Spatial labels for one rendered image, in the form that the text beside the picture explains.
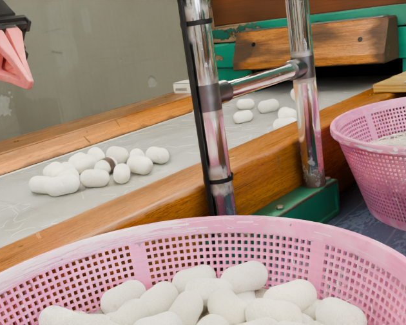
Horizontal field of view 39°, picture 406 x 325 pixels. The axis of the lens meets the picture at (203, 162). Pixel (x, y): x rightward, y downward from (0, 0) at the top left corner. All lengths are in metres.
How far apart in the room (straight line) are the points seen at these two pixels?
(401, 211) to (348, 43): 0.44
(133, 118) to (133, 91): 1.51
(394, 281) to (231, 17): 0.90
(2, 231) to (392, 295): 0.36
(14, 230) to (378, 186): 0.35
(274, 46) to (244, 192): 0.53
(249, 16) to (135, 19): 1.27
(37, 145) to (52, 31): 1.94
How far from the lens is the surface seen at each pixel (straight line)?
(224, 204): 0.48
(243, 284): 0.37
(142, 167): 0.64
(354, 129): 0.70
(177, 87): 1.09
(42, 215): 0.58
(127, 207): 0.47
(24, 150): 0.82
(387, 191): 0.57
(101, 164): 0.67
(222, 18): 1.18
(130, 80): 2.44
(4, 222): 0.59
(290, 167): 0.61
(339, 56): 0.96
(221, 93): 0.47
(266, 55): 1.04
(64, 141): 0.85
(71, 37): 2.65
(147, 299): 0.36
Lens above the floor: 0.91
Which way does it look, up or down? 15 degrees down
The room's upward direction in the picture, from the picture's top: 8 degrees counter-clockwise
